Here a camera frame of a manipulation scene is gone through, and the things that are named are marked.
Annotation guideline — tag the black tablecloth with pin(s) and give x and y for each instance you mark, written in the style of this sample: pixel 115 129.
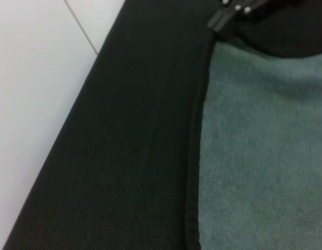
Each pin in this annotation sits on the black tablecloth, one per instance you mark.
pixel 124 130

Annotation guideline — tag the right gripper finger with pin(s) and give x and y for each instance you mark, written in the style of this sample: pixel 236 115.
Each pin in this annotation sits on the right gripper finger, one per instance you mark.
pixel 219 20

